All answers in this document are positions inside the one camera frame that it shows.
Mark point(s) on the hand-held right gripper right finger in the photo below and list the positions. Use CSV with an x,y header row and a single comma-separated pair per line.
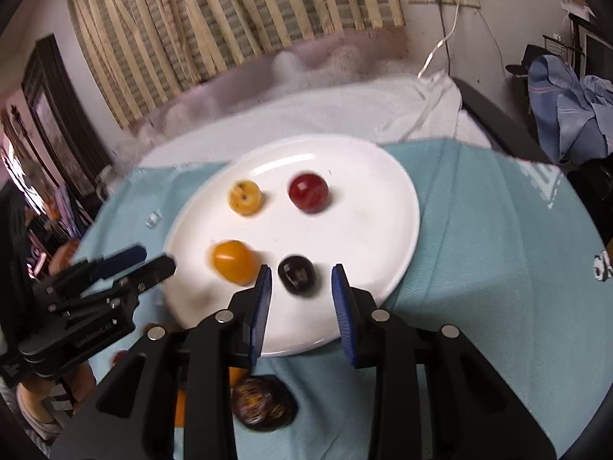
x,y
342,306

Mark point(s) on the teal printed blanket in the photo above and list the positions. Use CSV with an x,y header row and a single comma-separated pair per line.
x,y
479,249

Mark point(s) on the cluttered shelf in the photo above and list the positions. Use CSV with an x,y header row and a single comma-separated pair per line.
x,y
28,177

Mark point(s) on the pale fuzzy blanket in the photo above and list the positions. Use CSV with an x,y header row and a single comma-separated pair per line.
x,y
306,64

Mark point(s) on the blue clothes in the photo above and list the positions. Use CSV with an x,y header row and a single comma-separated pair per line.
x,y
565,105

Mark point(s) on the black cap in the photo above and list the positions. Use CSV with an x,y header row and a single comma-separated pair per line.
x,y
524,60

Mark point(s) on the dark purple passion fruit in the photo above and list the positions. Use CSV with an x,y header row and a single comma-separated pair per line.
x,y
262,402

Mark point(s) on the dark framed picture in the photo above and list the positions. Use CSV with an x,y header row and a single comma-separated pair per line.
x,y
57,115

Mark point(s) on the red plum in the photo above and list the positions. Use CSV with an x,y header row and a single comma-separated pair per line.
x,y
309,193

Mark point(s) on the yellow plum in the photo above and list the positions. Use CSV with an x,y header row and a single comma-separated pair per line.
x,y
233,261

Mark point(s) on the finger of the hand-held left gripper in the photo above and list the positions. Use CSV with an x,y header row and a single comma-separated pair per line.
x,y
122,259
155,270

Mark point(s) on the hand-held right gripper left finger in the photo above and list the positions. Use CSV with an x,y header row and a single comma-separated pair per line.
x,y
261,306

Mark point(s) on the orange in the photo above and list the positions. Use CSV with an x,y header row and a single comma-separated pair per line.
x,y
180,407

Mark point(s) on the striped beige curtain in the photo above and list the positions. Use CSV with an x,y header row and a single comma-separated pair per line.
x,y
215,9

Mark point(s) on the person's left hand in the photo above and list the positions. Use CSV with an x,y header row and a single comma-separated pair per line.
x,y
84,381

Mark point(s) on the yellow spotted loquat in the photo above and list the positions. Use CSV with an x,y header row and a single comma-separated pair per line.
x,y
245,197

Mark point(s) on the dark purple plum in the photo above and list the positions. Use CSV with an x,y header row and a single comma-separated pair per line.
x,y
297,275

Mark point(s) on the white jug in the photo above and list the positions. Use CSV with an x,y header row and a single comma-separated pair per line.
x,y
103,187

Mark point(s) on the white round plate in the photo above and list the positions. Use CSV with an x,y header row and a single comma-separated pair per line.
x,y
335,239

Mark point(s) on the black bed frame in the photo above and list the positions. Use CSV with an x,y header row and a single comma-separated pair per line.
x,y
498,120

